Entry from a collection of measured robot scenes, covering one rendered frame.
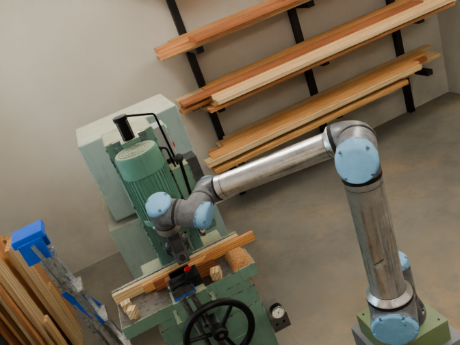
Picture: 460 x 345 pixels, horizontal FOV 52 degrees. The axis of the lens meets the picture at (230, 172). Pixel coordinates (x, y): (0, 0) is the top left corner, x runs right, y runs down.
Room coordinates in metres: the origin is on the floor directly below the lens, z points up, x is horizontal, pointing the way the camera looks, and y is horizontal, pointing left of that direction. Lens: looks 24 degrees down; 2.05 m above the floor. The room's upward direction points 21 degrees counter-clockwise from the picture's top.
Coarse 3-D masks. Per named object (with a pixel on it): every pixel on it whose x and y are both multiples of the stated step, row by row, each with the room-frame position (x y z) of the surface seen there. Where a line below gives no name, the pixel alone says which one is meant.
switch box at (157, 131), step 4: (160, 120) 2.15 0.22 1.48; (152, 124) 2.14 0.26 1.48; (156, 124) 2.12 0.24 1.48; (160, 124) 2.09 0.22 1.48; (156, 128) 2.07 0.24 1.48; (164, 128) 2.07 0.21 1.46; (156, 132) 2.06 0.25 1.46; (160, 132) 2.07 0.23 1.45; (164, 132) 2.07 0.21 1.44; (160, 136) 2.07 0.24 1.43; (168, 136) 2.07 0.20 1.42; (160, 140) 2.06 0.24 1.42; (164, 140) 2.07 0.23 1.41; (168, 140) 2.07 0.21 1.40; (160, 144) 2.06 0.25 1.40; (164, 144) 2.07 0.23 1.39; (172, 144) 2.07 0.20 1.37; (168, 148) 2.07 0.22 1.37; (172, 148) 2.07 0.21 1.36; (164, 152) 2.06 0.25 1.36; (176, 152) 2.08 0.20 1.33; (168, 156) 2.07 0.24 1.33; (172, 156) 2.07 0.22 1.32
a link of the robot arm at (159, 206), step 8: (160, 192) 1.47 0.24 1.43; (152, 200) 1.45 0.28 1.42; (160, 200) 1.44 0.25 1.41; (168, 200) 1.43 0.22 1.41; (152, 208) 1.42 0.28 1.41; (160, 208) 1.41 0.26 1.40; (168, 208) 1.41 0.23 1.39; (152, 216) 1.42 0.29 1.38; (160, 216) 1.41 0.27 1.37; (168, 216) 1.41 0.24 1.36; (160, 224) 1.44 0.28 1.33; (168, 224) 1.42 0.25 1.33
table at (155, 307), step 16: (224, 272) 1.67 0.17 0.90; (240, 272) 1.65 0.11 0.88; (256, 272) 1.66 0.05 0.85; (208, 288) 1.62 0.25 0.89; (224, 288) 1.63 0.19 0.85; (144, 304) 1.66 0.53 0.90; (160, 304) 1.62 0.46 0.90; (128, 320) 1.59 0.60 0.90; (144, 320) 1.57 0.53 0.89; (160, 320) 1.58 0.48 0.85; (176, 320) 1.52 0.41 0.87; (128, 336) 1.55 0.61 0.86
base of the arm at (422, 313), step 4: (416, 296) 1.33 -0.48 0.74; (416, 300) 1.32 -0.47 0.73; (420, 300) 1.35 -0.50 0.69; (416, 304) 1.31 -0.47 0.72; (420, 304) 1.33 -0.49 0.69; (420, 308) 1.31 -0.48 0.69; (424, 308) 1.33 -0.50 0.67; (420, 312) 1.30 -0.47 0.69; (424, 312) 1.31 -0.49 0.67; (420, 316) 1.29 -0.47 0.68; (424, 316) 1.30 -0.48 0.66; (420, 320) 1.28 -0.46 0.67; (420, 324) 1.28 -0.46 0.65
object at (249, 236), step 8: (248, 232) 1.84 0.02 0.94; (232, 240) 1.82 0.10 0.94; (240, 240) 1.81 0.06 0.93; (248, 240) 1.82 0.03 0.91; (216, 248) 1.80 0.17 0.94; (224, 248) 1.80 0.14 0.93; (232, 248) 1.80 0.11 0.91; (200, 256) 1.79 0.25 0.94; (208, 256) 1.78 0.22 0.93; (216, 256) 1.79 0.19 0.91; (152, 280) 1.75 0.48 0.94; (144, 288) 1.73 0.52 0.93; (152, 288) 1.73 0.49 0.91
